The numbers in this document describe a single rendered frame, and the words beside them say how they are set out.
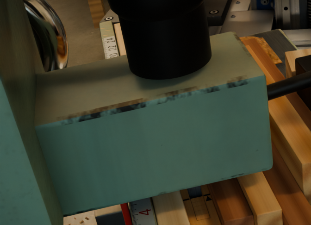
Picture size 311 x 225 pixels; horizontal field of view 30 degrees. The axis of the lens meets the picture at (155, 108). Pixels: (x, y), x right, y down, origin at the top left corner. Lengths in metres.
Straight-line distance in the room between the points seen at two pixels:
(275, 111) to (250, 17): 0.79
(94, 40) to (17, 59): 2.78
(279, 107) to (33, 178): 0.19
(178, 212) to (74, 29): 2.96
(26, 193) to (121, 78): 0.09
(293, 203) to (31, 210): 0.16
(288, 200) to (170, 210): 0.07
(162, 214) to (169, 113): 0.07
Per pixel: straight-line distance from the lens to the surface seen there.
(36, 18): 0.46
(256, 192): 0.37
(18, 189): 0.31
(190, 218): 0.38
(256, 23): 1.16
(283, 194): 0.37
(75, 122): 0.33
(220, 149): 0.35
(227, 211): 0.37
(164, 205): 0.38
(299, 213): 0.36
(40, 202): 0.32
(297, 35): 1.10
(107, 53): 0.58
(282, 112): 0.41
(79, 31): 3.26
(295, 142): 0.38
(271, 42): 0.68
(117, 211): 0.55
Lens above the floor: 1.20
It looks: 30 degrees down
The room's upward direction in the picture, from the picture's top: 11 degrees counter-clockwise
